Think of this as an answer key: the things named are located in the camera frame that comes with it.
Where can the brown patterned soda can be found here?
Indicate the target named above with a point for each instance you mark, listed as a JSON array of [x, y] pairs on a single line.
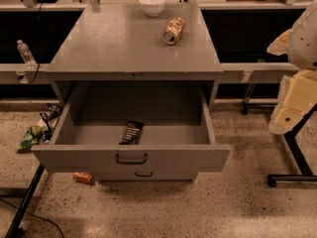
[[173, 31]]

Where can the green snack bag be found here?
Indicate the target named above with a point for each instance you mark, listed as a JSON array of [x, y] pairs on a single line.
[[31, 137]]

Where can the white ceramic bowl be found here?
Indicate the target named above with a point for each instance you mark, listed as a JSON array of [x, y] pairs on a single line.
[[152, 8]]

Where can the clear plastic water bottle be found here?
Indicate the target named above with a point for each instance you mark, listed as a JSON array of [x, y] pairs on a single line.
[[26, 54]]

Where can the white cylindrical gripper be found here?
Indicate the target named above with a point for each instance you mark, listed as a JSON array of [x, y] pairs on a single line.
[[304, 40]]

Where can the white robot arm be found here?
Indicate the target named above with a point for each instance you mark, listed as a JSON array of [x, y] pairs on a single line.
[[303, 40]]

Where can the black rolling stand base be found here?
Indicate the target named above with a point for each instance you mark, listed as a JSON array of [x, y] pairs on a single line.
[[306, 174]]

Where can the open grey top drawer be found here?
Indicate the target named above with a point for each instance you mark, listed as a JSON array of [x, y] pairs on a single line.
[[177, 137]]

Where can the lower grey drawer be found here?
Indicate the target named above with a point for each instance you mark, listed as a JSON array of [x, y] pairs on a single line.
[[145, 176]]

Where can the black rxbar chocolate bar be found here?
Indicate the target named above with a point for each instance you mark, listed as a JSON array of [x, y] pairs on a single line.
[[132, 133]]

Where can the black table leg left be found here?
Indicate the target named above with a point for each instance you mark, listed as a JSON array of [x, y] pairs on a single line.
[[25, 194]]

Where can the grey metal drawer cabinet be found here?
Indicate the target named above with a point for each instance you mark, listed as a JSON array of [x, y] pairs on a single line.
[[120, 43]]

